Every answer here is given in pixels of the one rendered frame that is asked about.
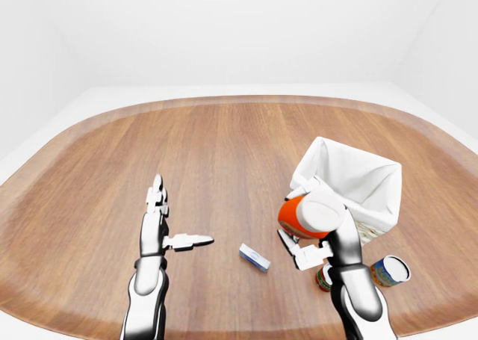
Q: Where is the orange bottle with white base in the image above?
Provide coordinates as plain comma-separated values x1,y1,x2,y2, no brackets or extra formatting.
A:
277,192,346,241

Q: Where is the small blue white box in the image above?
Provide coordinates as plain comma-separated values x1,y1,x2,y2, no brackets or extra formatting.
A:
238,243,271,274

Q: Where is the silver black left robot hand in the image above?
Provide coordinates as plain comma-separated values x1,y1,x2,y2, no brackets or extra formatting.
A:
138,173,215,259

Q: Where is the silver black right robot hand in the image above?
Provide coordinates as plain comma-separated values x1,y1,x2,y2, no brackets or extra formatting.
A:
276,176,364,271

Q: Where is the red green printed tin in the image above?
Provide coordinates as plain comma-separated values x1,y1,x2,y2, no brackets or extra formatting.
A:
315,265,334,292

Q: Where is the white cloth-lined basket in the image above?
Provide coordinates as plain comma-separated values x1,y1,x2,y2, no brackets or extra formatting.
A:
289,136,403,247

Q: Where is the blue yellow printed tin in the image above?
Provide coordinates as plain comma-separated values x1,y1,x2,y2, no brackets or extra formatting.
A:
370,255,412,288

